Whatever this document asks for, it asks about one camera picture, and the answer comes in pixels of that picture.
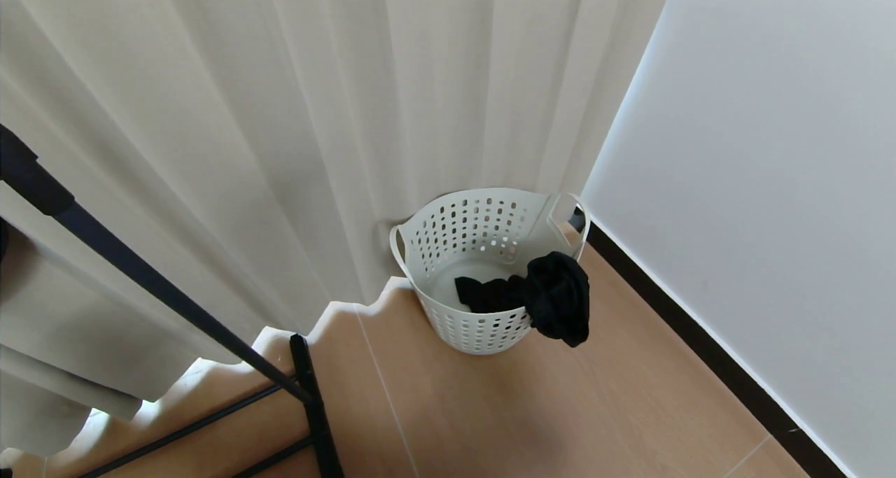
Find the black mesh sleeveless shirt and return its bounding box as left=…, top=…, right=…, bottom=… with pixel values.
left=455, top=251, right=591, bottom=348

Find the white laundry basket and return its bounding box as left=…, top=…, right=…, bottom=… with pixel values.
left=389, top=188, right=591, bottom=356

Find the beige curtain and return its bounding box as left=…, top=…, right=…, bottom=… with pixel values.
left=0, top=0, right=676, bottom=458

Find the black clothes rack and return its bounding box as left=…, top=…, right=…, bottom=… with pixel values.
left=0, top=125, right=344, bottom=478

